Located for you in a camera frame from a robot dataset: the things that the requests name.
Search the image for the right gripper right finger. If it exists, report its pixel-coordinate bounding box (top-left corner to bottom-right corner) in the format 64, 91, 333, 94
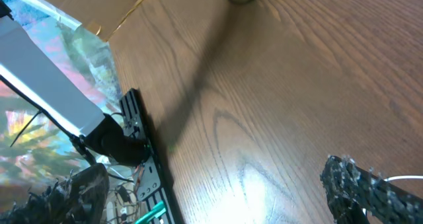
320, 155, 422, 223

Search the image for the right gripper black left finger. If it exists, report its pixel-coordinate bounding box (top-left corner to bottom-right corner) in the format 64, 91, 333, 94
1, 163, 110, 224

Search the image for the white usb cable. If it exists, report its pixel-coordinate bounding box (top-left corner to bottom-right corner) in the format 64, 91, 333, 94
362, 174, 423, 217

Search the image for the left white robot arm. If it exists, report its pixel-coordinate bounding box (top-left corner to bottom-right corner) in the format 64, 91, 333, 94
1, 3, 150, 167

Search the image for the colourful patterned floor mat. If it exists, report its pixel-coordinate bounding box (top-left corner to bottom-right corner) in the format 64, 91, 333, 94
0, 0, 139, 224

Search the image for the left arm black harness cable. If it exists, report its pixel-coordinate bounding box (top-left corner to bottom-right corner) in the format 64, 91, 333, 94
0, 75, 100, 167

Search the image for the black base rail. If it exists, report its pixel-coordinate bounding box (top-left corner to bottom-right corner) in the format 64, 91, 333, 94
119, 89, 184, 224

